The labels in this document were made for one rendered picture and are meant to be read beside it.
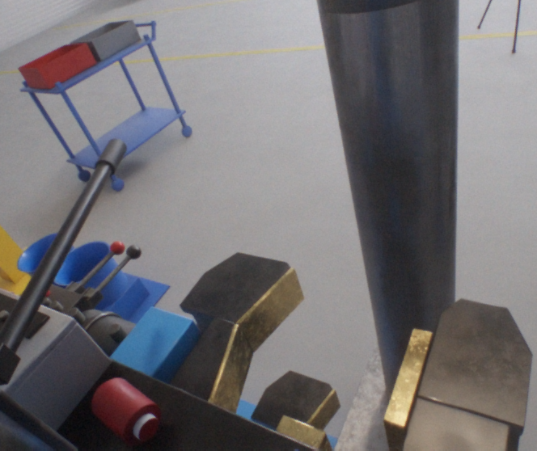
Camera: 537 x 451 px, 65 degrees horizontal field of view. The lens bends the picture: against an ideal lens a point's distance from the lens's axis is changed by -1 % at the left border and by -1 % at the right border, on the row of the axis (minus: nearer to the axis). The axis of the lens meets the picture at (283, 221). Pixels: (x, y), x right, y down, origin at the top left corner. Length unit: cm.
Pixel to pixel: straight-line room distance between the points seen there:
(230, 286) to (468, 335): 43
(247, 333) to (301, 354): 113
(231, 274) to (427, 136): 45
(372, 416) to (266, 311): 85
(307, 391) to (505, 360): 65
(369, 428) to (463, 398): 94
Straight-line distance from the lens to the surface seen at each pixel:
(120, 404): 62
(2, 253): 313
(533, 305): 206
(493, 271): 215
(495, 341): 71
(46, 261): 48
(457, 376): 68
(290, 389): 124
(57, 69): 340
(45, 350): 67
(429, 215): 86
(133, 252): 108
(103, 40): 358
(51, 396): 70
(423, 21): 68
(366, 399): 162
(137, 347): 81
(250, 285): 83
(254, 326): 82
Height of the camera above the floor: 159
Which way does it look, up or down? 38 degrees down
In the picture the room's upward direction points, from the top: 18 degrees counter-clockwise
